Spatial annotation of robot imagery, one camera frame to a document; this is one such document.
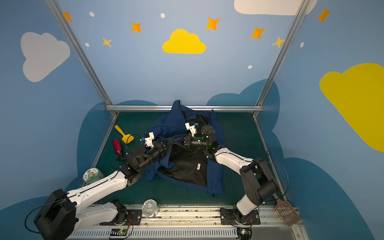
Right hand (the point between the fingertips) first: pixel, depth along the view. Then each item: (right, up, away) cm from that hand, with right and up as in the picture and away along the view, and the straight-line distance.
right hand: (174, 141), depth 75 cm
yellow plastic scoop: (-38, -1, +30) cm, 49 cm away
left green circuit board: (-27, -45, -3) cm, 53 cm away
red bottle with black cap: (-41, -5, +24) cm, 48 cm away
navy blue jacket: (+4, -15, +17) cm, 23 cm away
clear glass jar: (-12, -33, -2) cm, 35 cm away
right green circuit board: (+35, -46, -2) cm, 58 cm away
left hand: (0, +1, -2) cm, 2 cm away
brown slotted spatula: (+59, -37, +2) cm, 70 cm away
